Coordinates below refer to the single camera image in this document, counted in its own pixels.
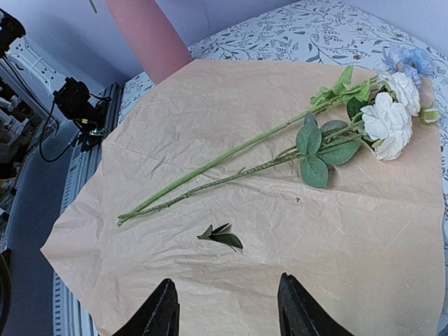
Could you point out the floral patterned table mat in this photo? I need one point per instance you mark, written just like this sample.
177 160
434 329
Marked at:
319 32

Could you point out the pink cylindrical vase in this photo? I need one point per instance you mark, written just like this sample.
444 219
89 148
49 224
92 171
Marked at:
151 37

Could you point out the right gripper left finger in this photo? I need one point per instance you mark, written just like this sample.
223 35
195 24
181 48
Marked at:
158 316

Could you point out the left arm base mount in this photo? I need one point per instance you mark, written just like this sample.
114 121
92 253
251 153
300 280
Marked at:
87 111

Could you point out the loose dark green leaf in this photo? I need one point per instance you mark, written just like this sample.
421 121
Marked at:
222 235

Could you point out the aluminium front rail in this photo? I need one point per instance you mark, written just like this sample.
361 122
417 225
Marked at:
72 248

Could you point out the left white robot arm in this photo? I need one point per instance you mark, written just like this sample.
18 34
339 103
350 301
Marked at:
20 57

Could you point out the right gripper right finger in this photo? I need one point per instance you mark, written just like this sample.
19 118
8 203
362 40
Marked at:
300 314

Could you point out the green paper bouquet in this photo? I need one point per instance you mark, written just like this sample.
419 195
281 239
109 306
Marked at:
369 248

